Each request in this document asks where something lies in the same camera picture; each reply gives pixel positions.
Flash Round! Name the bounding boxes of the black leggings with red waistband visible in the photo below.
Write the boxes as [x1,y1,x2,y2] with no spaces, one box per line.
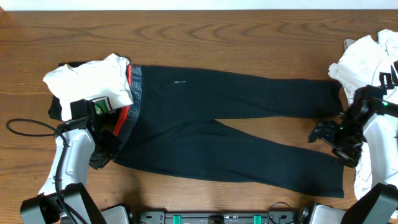
[114,65,344,198]

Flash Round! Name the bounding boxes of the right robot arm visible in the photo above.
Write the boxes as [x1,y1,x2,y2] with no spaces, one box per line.
[306,84,397,224]

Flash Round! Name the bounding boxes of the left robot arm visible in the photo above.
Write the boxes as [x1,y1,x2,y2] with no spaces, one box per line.
[20,117,130,224]

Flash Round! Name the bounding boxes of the folded black garment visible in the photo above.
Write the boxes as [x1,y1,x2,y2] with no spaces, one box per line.
[48,62,85,121]

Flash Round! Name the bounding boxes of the folded white shirt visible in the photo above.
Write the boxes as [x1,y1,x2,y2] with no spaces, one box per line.
[43,54,133,121]

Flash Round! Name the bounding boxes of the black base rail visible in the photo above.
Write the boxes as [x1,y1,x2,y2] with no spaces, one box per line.
[137,210,308,224]

